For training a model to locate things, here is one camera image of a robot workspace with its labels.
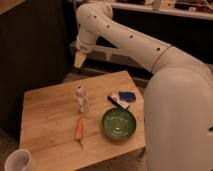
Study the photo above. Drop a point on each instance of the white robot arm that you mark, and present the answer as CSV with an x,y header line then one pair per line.
x,y
178,100

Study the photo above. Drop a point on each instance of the blue sponge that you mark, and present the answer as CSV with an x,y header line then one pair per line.
x,y
127,96

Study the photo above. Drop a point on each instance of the wooden table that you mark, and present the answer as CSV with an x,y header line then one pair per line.
x,y
49,118

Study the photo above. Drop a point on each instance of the long grey case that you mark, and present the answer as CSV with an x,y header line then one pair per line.
x,y
112,55

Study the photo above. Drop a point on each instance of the white patterned bottle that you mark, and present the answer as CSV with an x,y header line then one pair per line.
x,y
82,99

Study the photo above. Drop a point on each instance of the green bowl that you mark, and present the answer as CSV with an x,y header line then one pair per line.
x,y
118,124

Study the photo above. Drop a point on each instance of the white cup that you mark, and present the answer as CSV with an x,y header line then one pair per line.
x,y
19,160

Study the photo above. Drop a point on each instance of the upper shelf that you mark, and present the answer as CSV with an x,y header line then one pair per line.
x,y
162,9

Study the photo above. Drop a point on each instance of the orange carrot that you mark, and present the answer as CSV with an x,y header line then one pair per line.
x,y
79,130

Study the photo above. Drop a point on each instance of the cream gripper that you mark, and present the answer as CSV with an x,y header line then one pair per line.
x,y
80,57

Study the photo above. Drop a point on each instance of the white and dark packet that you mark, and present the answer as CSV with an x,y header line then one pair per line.
x,y
114,98

